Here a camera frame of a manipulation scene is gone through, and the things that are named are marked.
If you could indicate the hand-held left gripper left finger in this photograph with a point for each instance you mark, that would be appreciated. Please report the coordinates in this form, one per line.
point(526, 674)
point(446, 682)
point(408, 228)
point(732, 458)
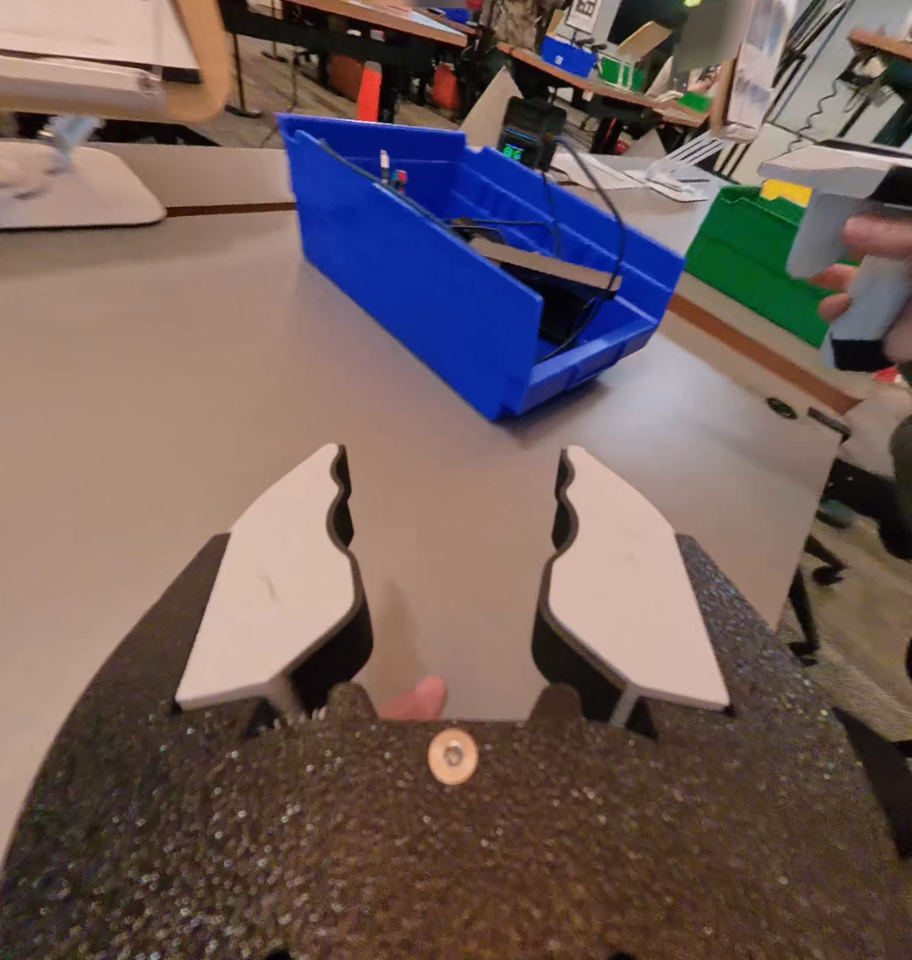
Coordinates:
point(268, 592)

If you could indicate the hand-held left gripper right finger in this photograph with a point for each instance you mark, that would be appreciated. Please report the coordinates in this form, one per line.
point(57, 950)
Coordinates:
point(636, 600)

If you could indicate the blue plastic bin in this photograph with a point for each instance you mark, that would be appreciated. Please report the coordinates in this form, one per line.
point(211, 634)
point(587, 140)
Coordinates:
point(426, 285)

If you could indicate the grey desk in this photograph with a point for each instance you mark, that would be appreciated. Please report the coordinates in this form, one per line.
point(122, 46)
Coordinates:
point(163, 337)

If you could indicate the person's left hand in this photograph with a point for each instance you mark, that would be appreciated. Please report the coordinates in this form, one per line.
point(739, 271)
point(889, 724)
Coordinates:
point(418, 701)

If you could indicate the yellow box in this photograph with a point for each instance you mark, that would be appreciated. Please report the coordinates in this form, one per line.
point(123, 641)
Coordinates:
point(787, 193)

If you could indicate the green plastic bin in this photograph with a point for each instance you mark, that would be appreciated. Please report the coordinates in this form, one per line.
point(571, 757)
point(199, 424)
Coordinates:
point(748, 255)

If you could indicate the clear acrylic stand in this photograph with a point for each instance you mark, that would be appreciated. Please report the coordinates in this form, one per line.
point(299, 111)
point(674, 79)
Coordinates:
point(685, 165)

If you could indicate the black office chair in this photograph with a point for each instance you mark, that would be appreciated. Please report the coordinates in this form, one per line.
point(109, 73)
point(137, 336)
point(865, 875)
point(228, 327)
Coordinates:
point(853, 480)

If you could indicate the black power brick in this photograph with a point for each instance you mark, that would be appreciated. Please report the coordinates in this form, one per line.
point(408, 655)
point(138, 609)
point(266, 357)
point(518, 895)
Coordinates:
point(568, 315)

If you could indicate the green box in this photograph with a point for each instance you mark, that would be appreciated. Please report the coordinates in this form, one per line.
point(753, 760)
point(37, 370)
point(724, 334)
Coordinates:
point(622, 75)

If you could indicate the grey flat hub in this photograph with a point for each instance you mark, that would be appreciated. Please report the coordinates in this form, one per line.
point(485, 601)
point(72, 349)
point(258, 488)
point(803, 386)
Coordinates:
point(546, 264)

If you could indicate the small blue bin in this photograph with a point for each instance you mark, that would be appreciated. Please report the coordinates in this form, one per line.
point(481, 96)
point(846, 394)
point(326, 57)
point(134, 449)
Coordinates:
point(568, 56)

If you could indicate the black power station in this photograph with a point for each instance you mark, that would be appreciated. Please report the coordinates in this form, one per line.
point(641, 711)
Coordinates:
point(535, 120)

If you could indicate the instruction sheet on stand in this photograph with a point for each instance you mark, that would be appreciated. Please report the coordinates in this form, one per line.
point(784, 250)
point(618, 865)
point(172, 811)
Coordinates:
point(51, 187)

